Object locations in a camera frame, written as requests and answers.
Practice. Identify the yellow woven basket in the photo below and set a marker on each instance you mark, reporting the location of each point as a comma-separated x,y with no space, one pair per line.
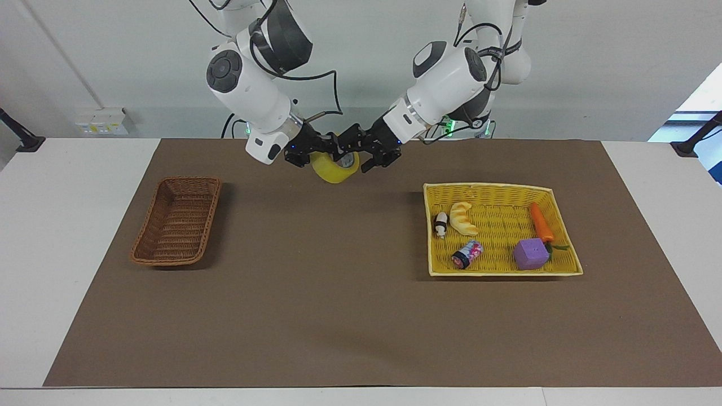
496,225

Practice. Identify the white wall socket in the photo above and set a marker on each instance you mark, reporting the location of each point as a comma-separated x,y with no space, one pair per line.
101,122

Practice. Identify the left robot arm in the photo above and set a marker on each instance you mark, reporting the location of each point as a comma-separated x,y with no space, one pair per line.
448,76

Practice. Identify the purple cube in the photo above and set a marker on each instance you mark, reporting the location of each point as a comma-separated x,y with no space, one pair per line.
530,254

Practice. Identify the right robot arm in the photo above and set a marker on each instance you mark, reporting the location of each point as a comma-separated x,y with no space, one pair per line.
248,93

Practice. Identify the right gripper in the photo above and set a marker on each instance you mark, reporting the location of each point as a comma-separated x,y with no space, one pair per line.
303,139

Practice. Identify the toy carrot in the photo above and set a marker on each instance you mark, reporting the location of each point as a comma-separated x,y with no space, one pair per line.
542,223

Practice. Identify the small printed can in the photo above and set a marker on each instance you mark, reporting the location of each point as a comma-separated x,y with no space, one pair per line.
467,254

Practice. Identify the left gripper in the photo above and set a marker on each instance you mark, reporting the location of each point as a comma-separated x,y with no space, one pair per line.
384,141

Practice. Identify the black stand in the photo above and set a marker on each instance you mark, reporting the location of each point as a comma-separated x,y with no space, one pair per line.
20,137
694,141

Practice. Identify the brown wicker basket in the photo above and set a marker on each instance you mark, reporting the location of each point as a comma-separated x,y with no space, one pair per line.
177,223

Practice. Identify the toy croissant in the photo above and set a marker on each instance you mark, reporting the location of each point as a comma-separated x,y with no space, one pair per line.
463,219

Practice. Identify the small black white toy figure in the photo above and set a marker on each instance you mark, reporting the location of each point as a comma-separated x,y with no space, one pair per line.
440,225

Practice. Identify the yellow tape roll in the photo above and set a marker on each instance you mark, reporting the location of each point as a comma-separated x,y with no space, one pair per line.
333,171

